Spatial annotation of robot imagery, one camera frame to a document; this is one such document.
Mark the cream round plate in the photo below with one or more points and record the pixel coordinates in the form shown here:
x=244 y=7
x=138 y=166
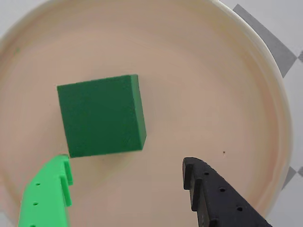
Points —
x=189 y=94

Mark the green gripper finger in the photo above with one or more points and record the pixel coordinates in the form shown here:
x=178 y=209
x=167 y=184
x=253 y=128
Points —
x=45 y=196

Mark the green dice cube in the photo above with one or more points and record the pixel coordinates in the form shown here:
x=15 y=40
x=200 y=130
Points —
x=101 y=116

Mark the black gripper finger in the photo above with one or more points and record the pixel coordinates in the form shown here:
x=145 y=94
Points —
x=213 y=198

